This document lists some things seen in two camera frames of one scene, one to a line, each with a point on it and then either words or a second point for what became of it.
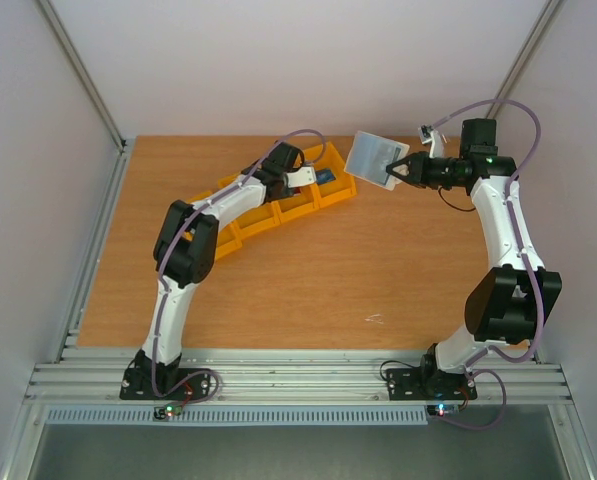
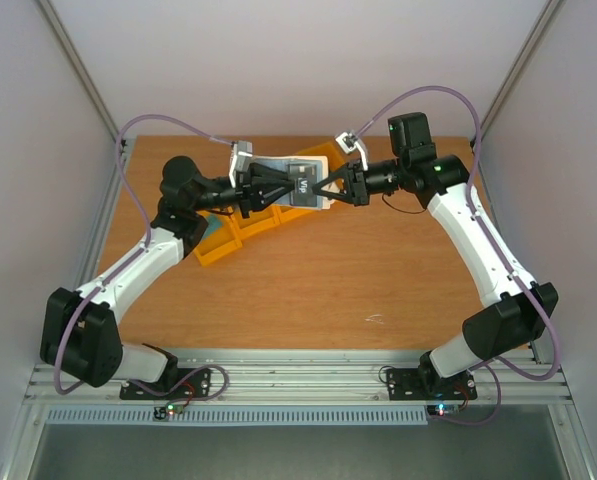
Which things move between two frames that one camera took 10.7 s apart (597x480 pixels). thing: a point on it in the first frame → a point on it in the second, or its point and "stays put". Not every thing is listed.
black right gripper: (414, 169) → (357, 183)
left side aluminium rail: (70, 335) stays put
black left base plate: (193, 384) stays put
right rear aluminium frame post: (540, 29) stays put
